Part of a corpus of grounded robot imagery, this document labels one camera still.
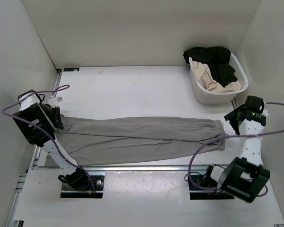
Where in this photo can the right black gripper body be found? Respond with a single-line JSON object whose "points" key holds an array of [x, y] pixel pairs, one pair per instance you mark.
{"points": [[234, 123]]}

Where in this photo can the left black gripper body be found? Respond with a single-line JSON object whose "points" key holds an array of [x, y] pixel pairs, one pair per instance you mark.
{"points": [[48, 111]]}

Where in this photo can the grey trousers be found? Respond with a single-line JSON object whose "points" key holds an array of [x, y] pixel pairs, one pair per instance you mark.
{"points": [[137, 139]]}

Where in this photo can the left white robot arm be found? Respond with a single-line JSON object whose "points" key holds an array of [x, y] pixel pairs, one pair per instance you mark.
{"points": [[39, 124]]}

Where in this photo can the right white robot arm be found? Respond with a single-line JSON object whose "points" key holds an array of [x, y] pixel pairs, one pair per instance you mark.
{"points": [[245, 176]]}

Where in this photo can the beige trousers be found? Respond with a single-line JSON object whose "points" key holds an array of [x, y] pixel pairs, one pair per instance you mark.
{"points": [[203, 75]]}

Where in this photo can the black trousers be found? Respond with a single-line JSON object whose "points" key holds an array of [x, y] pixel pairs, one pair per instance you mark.
{"points": [[217, 58]]}

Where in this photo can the white laundry basket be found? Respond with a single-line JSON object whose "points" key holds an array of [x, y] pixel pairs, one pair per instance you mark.
{"points": [[213, 98]]}

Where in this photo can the black label sticker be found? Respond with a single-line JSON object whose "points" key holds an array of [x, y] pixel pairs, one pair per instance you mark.
{"points": [[70, 69]]}

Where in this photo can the right aluminium rail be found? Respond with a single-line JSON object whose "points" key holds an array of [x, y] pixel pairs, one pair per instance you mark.
{"points": [[234, 103]]}

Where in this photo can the aluminium rail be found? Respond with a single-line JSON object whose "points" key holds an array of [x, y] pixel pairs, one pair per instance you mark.
{"points": [[234, 103], [197, 168], [39, 156]]}

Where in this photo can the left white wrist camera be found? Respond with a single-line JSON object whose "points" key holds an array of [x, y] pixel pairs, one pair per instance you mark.
{"points": [[54, 102]]}

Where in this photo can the left aluminium rail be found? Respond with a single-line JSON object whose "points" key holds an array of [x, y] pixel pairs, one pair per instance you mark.
{"points": [[39, 156]]}

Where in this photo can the front aluminium rail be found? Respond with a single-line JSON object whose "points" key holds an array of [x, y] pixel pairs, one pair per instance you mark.
{"points": [[197, 168]]}

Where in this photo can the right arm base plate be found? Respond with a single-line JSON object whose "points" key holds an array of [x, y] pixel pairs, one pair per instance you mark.
{"points": [[204, 181]]}

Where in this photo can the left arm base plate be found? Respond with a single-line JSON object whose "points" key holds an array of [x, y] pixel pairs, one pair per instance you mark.
{"points": [[84, 190]]}

